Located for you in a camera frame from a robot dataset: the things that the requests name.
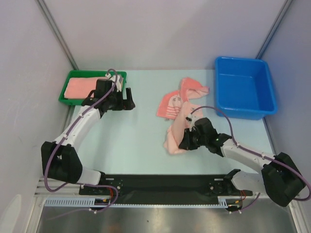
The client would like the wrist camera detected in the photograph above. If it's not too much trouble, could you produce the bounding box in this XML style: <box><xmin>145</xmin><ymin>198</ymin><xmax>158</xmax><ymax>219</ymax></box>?
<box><xmin>105</xmin><ymin>74</ymin><xmax>123</xmax><ymax>92</ymax></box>
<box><xmin>186</xmin><ymin>114</ymin><xmax>197</xmax><ymax>132</ymax></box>

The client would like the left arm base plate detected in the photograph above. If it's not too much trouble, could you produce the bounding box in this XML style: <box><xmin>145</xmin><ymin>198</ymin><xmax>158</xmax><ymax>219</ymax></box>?
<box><xmin>79</xmin><ymin>173</ymin><xmax>123</xmax><ymax>196</ymax></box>

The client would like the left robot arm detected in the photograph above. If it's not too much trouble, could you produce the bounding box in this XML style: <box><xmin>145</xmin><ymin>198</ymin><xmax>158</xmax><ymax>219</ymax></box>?
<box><xmin>41</xmin><ymin>79</ymin><xmax>135</xmax><ymax>194</ymax></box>

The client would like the purple cable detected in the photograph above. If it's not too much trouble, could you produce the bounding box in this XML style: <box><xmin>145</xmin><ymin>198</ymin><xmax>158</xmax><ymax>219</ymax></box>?
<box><xmin>190</xmin><ymin>106</ymin><xmax>311</xmax><ymax>214</ymax></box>
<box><xmin>44</xmin><ymin>68</ymin><xmax>120</xmax><ymax>219</ymax></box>

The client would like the aluminium front rail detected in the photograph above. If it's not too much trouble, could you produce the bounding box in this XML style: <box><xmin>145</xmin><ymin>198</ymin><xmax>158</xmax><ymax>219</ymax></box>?
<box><xmin>34</xmin><ymin>177</ymin><xmax>301</xmax><ymax>199</ymax></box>

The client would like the aluminium corner post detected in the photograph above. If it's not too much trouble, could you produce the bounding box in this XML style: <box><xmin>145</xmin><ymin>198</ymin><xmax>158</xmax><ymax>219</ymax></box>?
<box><xmin>35</xmin><ymin>0</ymin><xmax>79</xmax><ymax>70</ymax></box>
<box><xmin>256</xmin><ymin>0</ymin><xmax>295</xmax><ymax>59</ymax></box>

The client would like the left aluminium corner post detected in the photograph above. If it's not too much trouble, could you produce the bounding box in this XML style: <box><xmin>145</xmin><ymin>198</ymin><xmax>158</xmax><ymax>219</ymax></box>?
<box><xmin>35</xmin><ymin>0</ymin><xmax>79</xmax><ymax>70</ymax></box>

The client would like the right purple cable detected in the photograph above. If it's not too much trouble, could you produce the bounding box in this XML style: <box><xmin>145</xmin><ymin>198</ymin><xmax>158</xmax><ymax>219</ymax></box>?
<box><xmin>190</xmin><ymin>106</ymin><xmax>311</xmax><ymax>214</ymax></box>

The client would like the light pink towel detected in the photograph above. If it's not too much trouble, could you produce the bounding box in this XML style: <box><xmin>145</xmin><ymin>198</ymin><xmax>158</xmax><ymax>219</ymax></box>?
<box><xmin>163</xmin><ymin>102</ymin><xmax>199</xmax><ymax>155</ymax></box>

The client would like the blue plastic bin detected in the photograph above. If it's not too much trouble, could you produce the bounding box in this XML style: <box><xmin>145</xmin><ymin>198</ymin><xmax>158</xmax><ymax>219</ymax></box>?
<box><xmin>214</xmin><ymin>56</ymin><xmax>278</xmax><ymax>120</ymax></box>

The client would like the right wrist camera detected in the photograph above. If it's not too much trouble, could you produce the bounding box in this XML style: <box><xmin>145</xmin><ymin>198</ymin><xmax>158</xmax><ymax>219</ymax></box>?
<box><xmin>186</xmin><ymin>114</ymin><xmax>197</xmax><ymax>132</ymax></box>

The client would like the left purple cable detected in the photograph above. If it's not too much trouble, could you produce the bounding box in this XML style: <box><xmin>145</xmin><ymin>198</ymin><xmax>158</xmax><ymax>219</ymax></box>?
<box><xmin>44</xmin><ymin>68</ymin><xmax>120</xmax><ymax>219</ymax></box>

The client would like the grey cable duct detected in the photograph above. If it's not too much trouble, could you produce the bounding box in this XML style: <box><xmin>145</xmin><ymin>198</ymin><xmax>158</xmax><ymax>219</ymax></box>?
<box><xmin>44</xmin><ymin>196</ymin><xmax>241</xmax><ymax>209</ymax></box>

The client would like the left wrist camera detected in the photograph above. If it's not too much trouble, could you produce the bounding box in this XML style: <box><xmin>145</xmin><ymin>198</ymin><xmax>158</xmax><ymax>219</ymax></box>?
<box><xmin>105</xmin><ymin>74</ymin><xmax>123</xmax><ymax>92</ymax></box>

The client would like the right aluminium corner post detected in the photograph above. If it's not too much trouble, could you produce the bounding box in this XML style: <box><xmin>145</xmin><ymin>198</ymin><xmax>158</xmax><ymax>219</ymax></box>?
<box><xmin>256</xmin><ymin>0</ymin><xmax>295</xmax><ymax>59</ymax></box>

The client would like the pink white striped towel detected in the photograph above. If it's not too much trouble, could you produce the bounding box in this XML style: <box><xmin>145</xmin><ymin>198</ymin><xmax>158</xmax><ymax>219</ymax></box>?
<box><xmin>156</xmin><ymin>77</ymin><xmax>209</xmax><ymax>120</ymax></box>

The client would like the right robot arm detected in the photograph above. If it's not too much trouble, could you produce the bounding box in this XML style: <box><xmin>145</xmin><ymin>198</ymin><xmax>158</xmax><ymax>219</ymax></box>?
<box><xmin>179</xmin><ymin>116</ymin><xmax>307</xmax><ymax>207</ymax></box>

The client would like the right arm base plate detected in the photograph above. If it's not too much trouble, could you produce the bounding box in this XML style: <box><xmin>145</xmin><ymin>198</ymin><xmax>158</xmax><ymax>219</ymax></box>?
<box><xmin>208</xmin><ymin>179</ymin><xmax>254</xmax><ymax>197</ymax></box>

